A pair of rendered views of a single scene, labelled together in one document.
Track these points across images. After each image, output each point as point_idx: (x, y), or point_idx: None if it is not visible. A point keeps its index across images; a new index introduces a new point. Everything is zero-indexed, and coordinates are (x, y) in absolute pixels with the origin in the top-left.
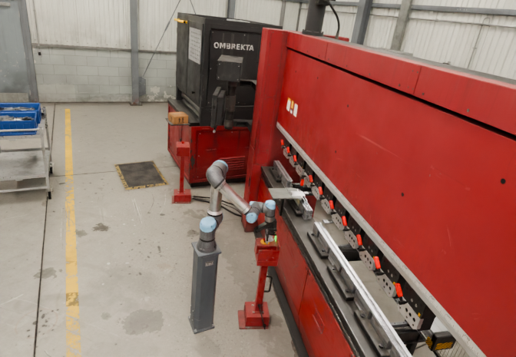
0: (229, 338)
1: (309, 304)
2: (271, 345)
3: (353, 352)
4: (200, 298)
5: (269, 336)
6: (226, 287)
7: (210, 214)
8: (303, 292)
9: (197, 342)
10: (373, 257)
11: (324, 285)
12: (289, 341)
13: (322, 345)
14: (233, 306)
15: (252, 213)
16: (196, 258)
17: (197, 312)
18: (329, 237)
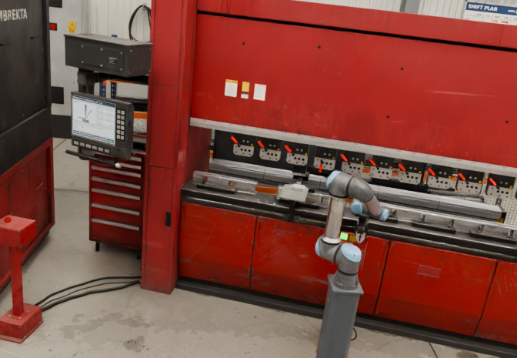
0: None
1: (403, 269)
2: (370, 345)
3: (495, 257)
4: (348, 348)
5: (358, 342)
6: (272, 348)
7: (337, 243)
8: (383, 267)
9: None
10: (479, 182)
11: (431, 236)
12: (367, 331)
13: (441, 286)
14: (308, 352)
15: (385, 209)
16: (352, 300)
17: None
18: (382, 203)
